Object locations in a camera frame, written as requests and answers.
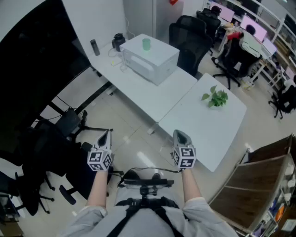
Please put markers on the black equipment case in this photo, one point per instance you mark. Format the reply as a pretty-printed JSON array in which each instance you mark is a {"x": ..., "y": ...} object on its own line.
[{"x": 69, "y": 121}]

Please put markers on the black mesh office chair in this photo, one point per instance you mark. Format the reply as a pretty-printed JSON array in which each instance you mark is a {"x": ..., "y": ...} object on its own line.
[{"x": 189, "y": 44}]

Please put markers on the person's left black shoe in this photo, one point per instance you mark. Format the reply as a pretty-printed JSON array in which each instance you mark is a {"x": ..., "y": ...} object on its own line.
[{"x": 131, "y": 175}]

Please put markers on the green faceted cup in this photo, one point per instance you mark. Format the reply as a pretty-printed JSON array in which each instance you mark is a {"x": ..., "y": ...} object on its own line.
[{"x": 146, "y": 44}]

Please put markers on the green potted plant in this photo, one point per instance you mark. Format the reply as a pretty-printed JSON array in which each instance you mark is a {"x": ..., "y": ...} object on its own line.
[{"x": 216, "y": 98}]

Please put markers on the person's left forearm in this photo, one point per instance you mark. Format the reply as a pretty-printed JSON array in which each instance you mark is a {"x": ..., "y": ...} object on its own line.
[{"x": 99, "y": 189}]

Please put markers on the person's right forearm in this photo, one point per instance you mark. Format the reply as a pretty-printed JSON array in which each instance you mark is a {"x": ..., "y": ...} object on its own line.
[{"x": 190, "y": 185}]

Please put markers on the black kettle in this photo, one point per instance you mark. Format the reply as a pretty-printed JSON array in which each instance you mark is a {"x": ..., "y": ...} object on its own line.
[{"x": 118, "y": 42}]

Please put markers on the red cloth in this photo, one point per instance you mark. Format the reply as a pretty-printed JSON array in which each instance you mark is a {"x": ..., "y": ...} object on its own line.
[{"x": 234, "y": 35}]

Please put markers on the black chest harness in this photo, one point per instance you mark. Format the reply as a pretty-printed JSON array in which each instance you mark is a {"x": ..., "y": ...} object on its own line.
[{"x": 162, "y": 208}]

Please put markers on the open laptop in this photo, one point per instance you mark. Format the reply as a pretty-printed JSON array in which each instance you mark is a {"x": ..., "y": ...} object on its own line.
[{"x": 270, "y": 47}]

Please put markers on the person's right black shoe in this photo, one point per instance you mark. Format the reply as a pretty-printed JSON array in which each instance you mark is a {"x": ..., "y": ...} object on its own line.
[{"x": 156, "y": 176}]

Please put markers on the white microwave oven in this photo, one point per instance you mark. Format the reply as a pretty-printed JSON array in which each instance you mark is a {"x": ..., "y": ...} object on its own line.
[{"x": 150, "y": 58}]

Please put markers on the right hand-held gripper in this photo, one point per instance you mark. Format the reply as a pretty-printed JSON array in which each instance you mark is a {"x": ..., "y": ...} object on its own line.
[{"x": 185, "y": 157}]

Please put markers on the black tripod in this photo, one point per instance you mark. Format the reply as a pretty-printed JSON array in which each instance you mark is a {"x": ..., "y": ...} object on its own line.
[{"x": 89, "y": 126}]

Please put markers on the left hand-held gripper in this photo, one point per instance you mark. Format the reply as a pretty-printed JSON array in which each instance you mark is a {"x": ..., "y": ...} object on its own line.
[{"x": 99, "y": 159}]

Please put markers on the person's black shoe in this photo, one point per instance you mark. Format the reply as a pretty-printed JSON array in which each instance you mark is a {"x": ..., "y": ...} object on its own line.
[
  {"x": 156, "y": 176},
  {"x": 131, "y": 175}
]

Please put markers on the large black screen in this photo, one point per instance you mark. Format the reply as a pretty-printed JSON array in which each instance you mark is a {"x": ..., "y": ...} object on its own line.
[{"x": 34, "y": 69}]

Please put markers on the metal shelf cart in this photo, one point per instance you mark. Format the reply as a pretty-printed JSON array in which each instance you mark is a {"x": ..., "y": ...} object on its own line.
[{"x": 254, "y": 178}]

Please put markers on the pink lit monitor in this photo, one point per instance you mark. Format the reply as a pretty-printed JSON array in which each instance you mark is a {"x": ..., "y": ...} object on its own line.
[
  {"x": 260, "y": 31},
  {"x": 226, "y": 12}
]

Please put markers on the red paper ornament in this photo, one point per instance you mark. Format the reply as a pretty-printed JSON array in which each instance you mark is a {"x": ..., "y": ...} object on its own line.
[{"x": 174, "y": 2}]

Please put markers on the black chest-mounted camera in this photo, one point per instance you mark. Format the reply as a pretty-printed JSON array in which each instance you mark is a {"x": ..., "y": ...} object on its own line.
[{"x": 145, "y": 182}]

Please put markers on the grey metal cabinet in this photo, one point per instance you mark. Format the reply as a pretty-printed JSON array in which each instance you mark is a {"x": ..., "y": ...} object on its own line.
[{"x": 162, "y": 20}]

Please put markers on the dark cylindrical bottle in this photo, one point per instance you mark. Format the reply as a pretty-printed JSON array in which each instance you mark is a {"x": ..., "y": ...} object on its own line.
[{"x": 95, "y": 47}]

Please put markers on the person's grey shirt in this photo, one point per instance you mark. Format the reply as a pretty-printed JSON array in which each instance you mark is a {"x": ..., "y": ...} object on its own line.
[{"x": 143, "y": 222}]

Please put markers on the white shelf rack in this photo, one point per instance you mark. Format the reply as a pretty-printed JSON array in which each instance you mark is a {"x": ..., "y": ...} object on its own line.
[{"x": 277, "y": 22}]

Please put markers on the white waste bin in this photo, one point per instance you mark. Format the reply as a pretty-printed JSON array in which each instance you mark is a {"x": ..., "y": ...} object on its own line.
[{"x": 248, "y": 84}]

